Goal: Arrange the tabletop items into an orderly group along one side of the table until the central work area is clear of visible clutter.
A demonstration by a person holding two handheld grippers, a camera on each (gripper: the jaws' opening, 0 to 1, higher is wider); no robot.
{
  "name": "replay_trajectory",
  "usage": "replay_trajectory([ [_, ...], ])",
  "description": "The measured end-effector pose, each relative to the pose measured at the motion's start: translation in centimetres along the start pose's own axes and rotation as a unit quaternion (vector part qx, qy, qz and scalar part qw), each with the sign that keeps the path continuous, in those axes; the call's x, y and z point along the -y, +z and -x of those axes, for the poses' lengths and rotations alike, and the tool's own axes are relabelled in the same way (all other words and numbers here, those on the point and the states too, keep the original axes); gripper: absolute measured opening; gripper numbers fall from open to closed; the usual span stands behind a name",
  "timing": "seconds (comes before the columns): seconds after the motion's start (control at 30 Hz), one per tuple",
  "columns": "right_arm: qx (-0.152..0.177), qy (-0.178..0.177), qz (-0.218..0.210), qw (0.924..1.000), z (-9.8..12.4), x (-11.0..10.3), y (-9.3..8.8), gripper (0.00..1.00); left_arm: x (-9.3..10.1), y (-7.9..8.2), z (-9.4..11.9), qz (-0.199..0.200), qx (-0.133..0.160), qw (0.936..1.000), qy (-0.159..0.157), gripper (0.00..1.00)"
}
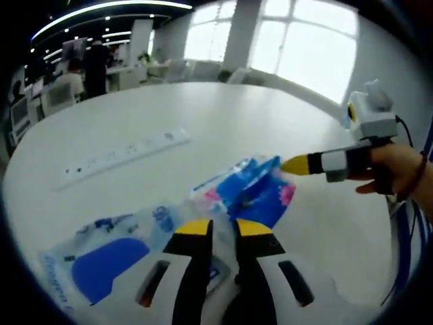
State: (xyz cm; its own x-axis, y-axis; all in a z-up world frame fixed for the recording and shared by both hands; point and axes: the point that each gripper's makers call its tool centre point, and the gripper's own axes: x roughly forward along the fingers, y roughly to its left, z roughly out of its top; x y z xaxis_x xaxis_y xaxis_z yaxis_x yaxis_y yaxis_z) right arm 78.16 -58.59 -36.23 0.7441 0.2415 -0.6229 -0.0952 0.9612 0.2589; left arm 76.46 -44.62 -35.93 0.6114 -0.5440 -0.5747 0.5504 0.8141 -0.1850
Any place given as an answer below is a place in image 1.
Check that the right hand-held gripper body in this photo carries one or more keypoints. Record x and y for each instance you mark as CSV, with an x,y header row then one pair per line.
x,y
372,118

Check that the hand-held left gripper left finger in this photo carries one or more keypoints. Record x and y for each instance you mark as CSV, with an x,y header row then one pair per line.
x,y
189,271

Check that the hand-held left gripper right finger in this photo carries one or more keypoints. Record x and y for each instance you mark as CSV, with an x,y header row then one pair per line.
x,y
253,267

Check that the blue tissue packet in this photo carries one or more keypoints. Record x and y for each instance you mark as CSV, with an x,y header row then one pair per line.
x,y
247,189

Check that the blue-white wipes packet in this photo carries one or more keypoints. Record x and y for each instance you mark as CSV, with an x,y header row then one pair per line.
x,y
108,260

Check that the person's right hand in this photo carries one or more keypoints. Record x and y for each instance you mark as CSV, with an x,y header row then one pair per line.
x,y
399,169

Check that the small blue object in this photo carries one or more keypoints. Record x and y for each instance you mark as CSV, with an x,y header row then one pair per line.
x,y
345,120

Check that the large window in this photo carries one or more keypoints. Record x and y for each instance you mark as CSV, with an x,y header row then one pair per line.
x,y
311,47

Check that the blue striped clothing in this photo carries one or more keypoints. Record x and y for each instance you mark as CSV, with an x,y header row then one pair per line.
x,y
424,237

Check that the white power strip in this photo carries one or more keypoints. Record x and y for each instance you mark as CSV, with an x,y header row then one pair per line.
x,y
121,154

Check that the narrow window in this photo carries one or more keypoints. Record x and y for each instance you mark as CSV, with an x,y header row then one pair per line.
x,y
209,37

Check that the green potted plant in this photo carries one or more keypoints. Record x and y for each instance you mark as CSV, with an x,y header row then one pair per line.
x,y
145,58

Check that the white office chair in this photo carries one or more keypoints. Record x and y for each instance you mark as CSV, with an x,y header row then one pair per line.
x,y
19,116
61,96

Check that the curved ceiling light strip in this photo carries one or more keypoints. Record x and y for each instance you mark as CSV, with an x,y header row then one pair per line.
x,y
111,7

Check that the wall monitor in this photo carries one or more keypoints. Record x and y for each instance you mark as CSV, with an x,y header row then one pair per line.
x,y
75,46

